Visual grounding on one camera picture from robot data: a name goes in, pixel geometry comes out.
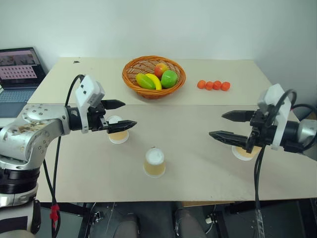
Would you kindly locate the small orange-red ball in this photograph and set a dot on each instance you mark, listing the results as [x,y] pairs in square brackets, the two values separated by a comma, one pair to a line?
[209,86]
[225,86]
[217,85]
[201,84]

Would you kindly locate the white black robot torso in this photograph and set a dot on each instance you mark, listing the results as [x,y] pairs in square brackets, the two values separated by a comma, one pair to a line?
[24,221]

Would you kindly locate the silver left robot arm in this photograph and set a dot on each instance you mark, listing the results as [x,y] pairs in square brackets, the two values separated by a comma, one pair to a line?
[37,134]

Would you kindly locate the yellow toy banana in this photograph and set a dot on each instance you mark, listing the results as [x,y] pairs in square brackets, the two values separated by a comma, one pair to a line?
[155,80]

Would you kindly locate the grey open laptop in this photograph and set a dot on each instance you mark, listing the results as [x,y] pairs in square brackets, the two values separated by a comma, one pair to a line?
[17,72]

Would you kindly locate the green apple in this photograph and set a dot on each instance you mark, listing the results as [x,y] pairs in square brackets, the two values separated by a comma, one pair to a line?
[169,78]

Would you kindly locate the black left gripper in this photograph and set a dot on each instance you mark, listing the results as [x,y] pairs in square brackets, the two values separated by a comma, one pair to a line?
[95,121]

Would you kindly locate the right plastic cup of juice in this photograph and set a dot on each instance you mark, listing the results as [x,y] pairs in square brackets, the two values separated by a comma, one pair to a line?
[244,155]

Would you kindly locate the plastic cup of juice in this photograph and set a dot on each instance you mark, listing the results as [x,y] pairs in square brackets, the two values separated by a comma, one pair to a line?
[119,137]
[244,155]
[154,166]

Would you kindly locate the centre plastic cup of juice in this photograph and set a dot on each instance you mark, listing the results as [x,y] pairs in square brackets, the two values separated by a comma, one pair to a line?
[154,166]

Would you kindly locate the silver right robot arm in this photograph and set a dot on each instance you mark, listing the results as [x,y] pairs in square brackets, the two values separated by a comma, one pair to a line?
[307,131]

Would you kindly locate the green mango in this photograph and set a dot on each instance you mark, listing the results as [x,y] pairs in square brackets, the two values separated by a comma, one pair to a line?
[144,82]

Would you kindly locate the small white plug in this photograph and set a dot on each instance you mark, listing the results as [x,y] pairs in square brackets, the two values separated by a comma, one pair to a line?
[208,220]

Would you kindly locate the small black scrap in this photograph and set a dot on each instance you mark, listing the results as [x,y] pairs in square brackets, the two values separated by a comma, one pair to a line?
[76,61]

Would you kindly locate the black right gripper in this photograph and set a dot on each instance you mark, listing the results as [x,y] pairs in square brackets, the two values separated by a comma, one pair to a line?
[260,135]

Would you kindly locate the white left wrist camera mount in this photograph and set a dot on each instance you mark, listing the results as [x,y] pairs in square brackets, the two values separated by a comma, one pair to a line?
[88,89]

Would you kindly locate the left plastic cup of juice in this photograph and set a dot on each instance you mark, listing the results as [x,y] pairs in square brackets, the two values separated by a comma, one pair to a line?
[119,137]

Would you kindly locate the red yellow toy apple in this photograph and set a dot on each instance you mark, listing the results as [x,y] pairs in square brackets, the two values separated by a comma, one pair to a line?
[161,69]

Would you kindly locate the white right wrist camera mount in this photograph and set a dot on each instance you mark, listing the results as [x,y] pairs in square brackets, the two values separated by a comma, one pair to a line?
[272,94]

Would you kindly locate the orange wicker basket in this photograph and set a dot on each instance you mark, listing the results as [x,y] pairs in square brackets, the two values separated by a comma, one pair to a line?
[148,93]

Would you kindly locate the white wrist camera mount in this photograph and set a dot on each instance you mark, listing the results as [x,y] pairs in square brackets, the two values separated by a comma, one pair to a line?
[272,94]
[88,89]

